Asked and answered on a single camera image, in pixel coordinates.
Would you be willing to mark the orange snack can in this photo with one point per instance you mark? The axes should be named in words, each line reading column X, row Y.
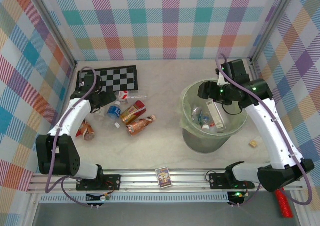
column 87, row 132

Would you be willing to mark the clear bottle red white label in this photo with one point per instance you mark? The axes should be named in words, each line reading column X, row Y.
column 123, row 96

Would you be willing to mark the small circuit board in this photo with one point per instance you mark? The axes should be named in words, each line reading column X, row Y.
column 103, row 198
column 237, row 194

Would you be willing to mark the black grey chessboard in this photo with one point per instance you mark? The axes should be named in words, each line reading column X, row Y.
column 120, row 78

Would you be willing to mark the aluminium frame post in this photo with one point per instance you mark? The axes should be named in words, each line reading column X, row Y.
column 55, row 26
column 272, row 23

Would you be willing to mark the black mounting plate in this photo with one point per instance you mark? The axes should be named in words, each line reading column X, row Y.
column 112, row 181
column 217, row 181

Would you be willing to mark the small wooden block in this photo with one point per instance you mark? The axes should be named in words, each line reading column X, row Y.
column 253, row 143

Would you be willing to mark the green translucent bin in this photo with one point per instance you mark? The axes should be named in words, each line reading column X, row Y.
column 205, row 143

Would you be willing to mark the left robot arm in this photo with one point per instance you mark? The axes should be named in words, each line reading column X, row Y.
column 72, row 118

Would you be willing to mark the clear bottle blue cap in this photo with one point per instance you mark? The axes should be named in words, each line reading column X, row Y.
column 205, row 118

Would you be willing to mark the gold red can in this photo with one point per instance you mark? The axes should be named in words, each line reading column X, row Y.
column 132, row 112

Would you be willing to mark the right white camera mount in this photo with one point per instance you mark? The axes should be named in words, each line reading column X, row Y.
column 221, row 81

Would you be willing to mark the tall clear bottle white cap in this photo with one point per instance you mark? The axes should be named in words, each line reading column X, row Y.
column 216, row 116

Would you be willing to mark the blue label bottle white cap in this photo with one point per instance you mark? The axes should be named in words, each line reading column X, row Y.
column 114, row 112

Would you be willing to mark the playing card box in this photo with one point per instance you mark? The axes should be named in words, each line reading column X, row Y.
column 163, row 178

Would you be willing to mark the aluminium rail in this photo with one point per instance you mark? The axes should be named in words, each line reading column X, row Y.
column 140, row 179

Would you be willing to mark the white bottle red cap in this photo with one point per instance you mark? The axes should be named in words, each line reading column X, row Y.
column 206, row 127

